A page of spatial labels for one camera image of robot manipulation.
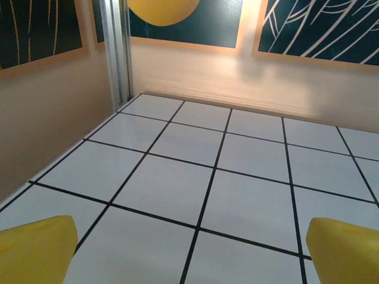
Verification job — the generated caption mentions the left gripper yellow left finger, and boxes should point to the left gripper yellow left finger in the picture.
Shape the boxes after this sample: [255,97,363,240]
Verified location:
[0,215,79,284]

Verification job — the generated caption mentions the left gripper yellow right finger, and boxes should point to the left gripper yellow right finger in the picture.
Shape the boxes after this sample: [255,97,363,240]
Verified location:
[306,217,379,284]

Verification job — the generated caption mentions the dark panel with yellow lines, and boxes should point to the dark panel with yellow lines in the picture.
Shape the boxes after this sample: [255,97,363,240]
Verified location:
[0,0,89,79]

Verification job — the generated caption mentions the dark panel with white leaves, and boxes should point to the dark panel with white leaves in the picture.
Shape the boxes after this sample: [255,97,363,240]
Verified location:
[250,0,379,72]

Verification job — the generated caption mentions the dark panel with yellow oval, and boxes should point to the dark panel with yellow oval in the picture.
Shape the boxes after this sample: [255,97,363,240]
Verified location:
[127,0,245,56]

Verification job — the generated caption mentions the aluminium corner post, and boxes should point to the aluminium corner post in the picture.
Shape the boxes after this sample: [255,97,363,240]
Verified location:
[99,0,134,113]

